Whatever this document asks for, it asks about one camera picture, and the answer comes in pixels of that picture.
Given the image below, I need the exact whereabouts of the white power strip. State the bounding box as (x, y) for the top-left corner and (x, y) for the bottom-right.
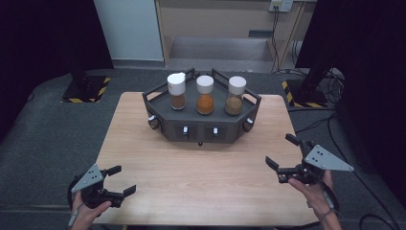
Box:
(268, 0), (294, 13)

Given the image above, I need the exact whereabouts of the white panel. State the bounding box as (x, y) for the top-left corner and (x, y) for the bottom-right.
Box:
(93, 0), (165, 62)

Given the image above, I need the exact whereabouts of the looped black floor cable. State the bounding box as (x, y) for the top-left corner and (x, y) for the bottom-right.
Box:
(358, 214), (401, 230)

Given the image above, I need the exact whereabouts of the black curtain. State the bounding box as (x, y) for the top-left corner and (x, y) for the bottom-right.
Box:
(0, 0), (115, 143)
(295, 0), (406, 200)

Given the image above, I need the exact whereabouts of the orange spice jar white lid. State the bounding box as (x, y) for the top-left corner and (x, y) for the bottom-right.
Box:
(195, 75), (215, 116)

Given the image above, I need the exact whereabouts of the gray wrist lanyard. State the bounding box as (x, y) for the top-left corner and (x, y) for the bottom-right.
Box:
(67, 202), (86, 228)

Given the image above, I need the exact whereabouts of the black corner rack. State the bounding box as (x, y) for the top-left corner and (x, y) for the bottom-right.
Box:
(142, 66), (262, 147)

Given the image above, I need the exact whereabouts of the tan spice jar white lid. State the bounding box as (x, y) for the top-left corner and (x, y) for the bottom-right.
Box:
(224, 76), (247, 116)

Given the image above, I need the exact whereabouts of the spice jar with spout lid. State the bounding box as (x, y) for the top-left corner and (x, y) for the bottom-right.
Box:
(167, 72), (187, 111)

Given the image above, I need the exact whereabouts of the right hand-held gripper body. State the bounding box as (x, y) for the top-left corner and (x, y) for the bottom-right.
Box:
(276, 140), (355, 187)

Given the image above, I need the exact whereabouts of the wooden cabinet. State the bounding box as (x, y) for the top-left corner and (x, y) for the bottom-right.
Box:
(154, 0), (317, 73)

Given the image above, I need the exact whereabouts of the striped black stand base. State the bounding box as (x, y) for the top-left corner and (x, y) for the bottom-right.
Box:
(60, 75), (112, 104)
(281, 78), (329, 109)

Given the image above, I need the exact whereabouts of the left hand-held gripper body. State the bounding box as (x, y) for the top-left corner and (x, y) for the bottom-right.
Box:
(67, 163), (126, 211)

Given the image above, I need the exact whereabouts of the black power strip cable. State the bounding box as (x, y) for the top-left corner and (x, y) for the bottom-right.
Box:
(270, 11), (282, 73)

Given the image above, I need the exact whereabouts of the person's left hand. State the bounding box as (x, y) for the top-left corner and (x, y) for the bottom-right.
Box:
(69, 191), (113, 230)

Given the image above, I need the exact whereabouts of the person's right hand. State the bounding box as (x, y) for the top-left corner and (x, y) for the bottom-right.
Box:
(287, 169), (335, 216)

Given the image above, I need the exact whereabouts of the bundle of black cables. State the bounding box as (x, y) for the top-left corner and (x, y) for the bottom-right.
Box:
(319, 67), (347, 105)

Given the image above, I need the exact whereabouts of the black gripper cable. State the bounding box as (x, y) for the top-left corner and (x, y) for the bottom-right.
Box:
(317, 178), (341, 213)

